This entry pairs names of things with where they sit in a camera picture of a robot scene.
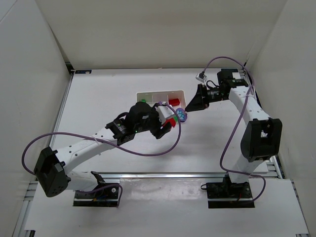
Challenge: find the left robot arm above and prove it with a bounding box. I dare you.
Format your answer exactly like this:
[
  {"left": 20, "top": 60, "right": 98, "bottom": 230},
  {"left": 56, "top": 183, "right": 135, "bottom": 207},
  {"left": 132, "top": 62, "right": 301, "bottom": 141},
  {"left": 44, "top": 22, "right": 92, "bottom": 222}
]
[{"left": 34, "top": 102, "right": 176, "bottom": 198}]

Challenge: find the red green lego cluster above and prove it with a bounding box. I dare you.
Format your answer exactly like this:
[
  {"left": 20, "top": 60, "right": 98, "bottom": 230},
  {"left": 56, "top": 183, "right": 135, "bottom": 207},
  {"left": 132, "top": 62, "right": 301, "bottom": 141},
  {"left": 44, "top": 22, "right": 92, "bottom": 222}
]
[{"left": 166, "top": 116, "right": 178, "bottom": 128}]

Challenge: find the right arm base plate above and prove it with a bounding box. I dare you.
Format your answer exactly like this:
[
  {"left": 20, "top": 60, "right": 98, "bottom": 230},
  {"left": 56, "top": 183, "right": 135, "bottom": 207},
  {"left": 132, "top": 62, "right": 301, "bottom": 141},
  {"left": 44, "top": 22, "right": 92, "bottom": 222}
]
[{"left": 200, "top": 182, "right": 255, "bottom": 209}]

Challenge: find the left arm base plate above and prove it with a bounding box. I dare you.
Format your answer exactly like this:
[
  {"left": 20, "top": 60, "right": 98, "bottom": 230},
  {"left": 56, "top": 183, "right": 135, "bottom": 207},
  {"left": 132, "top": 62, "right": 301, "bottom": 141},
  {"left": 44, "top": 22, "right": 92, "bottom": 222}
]
[{"left": 73, "top": 171, "right": 123, "bottom": 207}]

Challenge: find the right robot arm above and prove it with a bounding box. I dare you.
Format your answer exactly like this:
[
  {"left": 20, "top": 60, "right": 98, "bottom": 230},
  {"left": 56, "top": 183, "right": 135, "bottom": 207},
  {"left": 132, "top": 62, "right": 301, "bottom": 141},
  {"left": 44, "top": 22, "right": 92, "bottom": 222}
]
[{"left": 185, "top": 69, "right": 282, "bottom": 184}]

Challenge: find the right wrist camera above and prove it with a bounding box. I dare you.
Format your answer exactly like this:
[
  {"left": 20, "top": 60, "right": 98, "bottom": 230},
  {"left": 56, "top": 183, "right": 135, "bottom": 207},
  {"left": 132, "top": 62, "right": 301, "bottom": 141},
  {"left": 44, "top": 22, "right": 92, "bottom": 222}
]
[{"left": 196, "top": 71, "right": 207, "bottom": 83}]

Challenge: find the purple paw lego piece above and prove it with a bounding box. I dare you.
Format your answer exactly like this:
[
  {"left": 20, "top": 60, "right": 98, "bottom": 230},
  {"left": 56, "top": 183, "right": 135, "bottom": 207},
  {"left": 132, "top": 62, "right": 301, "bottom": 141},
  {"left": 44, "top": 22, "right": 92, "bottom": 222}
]
[{"left": 176, "top": 108, "right": 188, "bottom": 122}]

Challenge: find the red lego plate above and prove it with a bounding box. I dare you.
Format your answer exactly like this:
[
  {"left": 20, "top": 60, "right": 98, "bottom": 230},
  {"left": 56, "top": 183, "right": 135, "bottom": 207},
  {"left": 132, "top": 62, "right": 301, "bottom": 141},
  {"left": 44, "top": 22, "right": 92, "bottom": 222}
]
[{"left": 168, "top": 98, "right": 180, "bottom": 106}]

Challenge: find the white divided plastic tray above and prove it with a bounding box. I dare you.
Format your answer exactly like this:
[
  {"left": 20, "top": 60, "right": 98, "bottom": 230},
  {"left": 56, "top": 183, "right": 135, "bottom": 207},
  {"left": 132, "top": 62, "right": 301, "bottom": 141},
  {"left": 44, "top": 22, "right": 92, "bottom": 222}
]
[{"left": 136, "top": 90, "right": 186, "bottom": 109}]

